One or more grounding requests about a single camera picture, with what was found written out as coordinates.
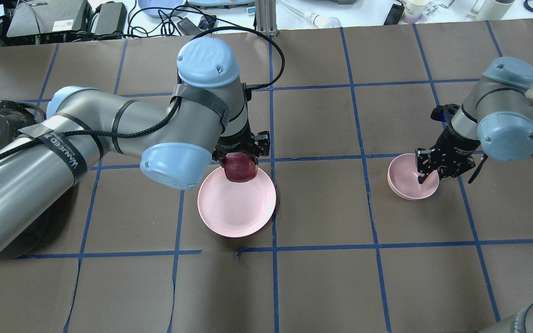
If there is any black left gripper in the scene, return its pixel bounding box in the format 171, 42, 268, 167
212, 127, 271, 162

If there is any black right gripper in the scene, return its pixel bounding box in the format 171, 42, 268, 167
416, 127, 488, 184

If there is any red apple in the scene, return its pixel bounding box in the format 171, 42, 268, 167
223, 152, 258, 183

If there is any pink bowl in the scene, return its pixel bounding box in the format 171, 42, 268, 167
387, 153, 440, 201

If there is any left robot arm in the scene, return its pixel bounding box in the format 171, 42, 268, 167
0, 35, 270, 251

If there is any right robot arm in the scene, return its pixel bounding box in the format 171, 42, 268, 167
415, 56, 533, 184

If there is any pink plate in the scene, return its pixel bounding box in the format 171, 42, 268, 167
197, 168, 277, 238

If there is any blue plate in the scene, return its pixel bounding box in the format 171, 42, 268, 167
137, 0, 187, 18

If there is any white cup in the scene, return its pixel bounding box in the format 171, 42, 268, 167
471, 0, 515, 21

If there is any black power adapter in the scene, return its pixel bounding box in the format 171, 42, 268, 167
383, 4, 405, 26

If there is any black computer box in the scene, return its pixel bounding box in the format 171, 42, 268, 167
6, 0, 92, 38

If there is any aluminium frame post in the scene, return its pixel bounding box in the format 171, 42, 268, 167
254, 0, 279, 37

